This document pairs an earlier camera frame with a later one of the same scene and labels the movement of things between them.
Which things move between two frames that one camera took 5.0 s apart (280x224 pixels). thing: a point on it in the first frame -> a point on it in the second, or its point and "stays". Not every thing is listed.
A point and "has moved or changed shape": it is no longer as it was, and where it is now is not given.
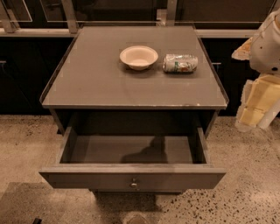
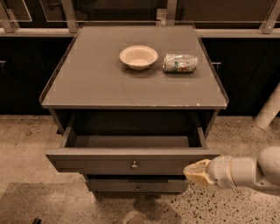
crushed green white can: x=179 y=63 stays
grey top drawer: x=133 y=160 has moved or changed shape
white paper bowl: x=138 y=58 stays
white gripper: x=266 y=52 -> x=220 y=170
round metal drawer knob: x=133 y=185 -> x=134 y=166
